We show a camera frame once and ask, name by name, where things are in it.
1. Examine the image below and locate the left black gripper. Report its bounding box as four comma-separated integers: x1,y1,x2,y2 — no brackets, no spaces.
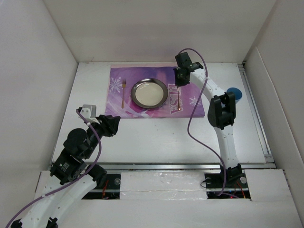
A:
84,114,120,158

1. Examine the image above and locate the purple printed cloth placemat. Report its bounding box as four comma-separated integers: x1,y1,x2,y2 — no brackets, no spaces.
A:
105,64,205,119

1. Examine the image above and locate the gold spoon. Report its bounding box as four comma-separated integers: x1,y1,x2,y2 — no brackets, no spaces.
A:
177,86,181,111

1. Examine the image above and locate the metal rimmed cream plate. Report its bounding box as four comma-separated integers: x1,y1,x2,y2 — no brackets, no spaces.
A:
131,78,169,109

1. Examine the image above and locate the gold fork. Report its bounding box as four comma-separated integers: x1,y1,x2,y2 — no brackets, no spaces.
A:
121,79,126,109

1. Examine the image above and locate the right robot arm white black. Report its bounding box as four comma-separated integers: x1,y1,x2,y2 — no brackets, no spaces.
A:
173,48,242,189

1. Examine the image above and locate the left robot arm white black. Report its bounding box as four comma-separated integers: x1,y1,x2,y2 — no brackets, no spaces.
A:
6,114,121,228

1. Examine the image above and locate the blue plastic cup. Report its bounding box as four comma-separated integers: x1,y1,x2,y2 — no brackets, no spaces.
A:
227,87,243,104

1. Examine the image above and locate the white foam block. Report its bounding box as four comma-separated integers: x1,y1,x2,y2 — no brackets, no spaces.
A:
120,171,207,200

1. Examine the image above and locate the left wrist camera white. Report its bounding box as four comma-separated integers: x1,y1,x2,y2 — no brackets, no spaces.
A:
76,104,98,123

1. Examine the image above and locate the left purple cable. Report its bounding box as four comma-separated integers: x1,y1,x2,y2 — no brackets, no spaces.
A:
4,108,103,228

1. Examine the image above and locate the purple cable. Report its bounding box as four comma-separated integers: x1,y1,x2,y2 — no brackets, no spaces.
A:
4,108,103,228
178,48,239,199

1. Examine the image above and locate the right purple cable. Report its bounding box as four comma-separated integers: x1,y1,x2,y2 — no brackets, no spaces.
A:
178,48,239,199

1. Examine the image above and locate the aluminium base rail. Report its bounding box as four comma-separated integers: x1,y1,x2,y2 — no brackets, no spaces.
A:
48,63,276,198

